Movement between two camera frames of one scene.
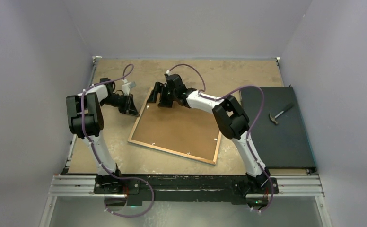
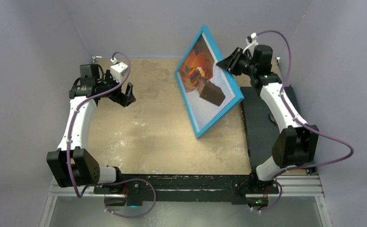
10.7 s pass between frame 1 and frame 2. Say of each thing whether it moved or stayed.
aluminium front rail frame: stayed
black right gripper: moved
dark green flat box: stayed
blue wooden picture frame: moved
